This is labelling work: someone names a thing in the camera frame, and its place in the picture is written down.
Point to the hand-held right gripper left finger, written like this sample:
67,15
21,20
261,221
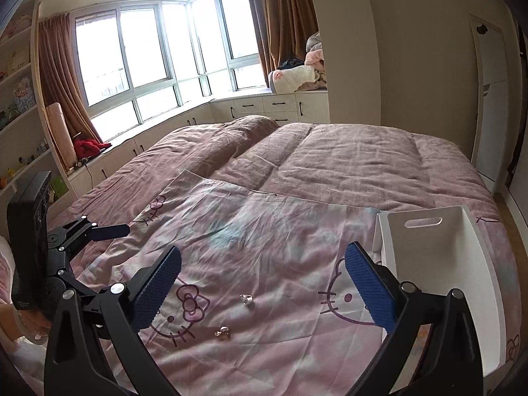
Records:
159,288

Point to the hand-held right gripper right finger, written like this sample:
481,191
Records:
369,288

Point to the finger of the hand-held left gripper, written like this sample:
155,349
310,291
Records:
72,282
107,231

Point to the white storage box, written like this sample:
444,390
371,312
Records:
445,247

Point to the person's left hand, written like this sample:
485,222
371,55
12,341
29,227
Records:
16,321

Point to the green box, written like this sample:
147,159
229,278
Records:
60,187

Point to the red cloth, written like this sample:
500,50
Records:
90,147

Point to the pink chair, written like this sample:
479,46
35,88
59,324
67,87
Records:
60,136

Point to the pink cartoon cat printed blanket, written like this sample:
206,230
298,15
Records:
268,255

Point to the brown duvet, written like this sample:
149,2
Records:
350,161

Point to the bay window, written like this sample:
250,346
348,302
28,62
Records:
152,49

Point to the white window seat cabinets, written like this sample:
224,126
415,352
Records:
268,105

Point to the white pink plush pillow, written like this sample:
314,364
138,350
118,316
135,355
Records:
291,79

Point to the white framed mirror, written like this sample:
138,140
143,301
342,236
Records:
493,99

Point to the pile of folded blankets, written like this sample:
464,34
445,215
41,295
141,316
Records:
317,62

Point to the dark cloth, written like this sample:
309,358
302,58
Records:
292,64

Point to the white wall shelf unit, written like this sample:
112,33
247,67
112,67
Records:
18,132

